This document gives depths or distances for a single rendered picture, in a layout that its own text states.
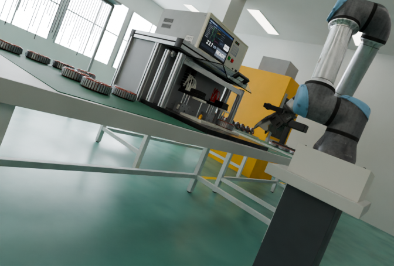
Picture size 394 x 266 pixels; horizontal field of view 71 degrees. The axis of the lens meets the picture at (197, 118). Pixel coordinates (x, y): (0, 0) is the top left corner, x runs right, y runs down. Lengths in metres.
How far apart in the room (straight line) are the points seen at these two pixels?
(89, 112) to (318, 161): 0.74
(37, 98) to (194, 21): 1.07
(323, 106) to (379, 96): 5.63
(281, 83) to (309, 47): 2.39
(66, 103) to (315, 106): 0.82
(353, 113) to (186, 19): 0.99
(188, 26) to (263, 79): 3.87
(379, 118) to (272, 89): 2.39
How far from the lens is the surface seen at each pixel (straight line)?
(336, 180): 1.02
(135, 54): 1.61
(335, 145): 1.09
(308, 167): 1.04
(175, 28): 1.65
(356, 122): 1.12
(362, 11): 1.30
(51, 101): 0.70
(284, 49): 7.61
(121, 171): 2.15
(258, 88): 5.33
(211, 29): 1.55
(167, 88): 1.34
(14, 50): 1.52
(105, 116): 0.76
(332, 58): 1.18
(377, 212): 6.47
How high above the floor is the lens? 0.84
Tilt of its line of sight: 2 degrees down
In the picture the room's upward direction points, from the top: 22 degrees clockwise
